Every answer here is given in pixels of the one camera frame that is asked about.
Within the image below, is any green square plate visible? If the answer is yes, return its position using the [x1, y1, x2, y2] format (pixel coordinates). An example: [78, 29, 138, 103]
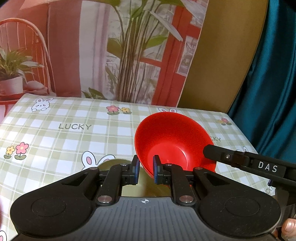
[98, 158, 172, 198]

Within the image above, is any red plastic bowl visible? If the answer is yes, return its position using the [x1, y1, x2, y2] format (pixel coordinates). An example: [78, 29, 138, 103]
[134, 112, 216, 177]

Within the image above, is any person's right hand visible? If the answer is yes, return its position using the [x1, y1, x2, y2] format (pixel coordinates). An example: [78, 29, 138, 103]
[273, 218, 296, 241]

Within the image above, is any teal curtain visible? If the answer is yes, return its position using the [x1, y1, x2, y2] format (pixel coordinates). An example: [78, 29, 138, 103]
[228, 1, 295, 163]

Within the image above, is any green checkered tablecloth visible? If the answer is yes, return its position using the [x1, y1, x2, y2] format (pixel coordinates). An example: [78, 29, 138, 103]
[1, 94, 254, 240]

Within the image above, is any printed room backdrop cloth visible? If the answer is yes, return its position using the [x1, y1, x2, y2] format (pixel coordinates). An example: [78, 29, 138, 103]
[1, 1, 208, 117]

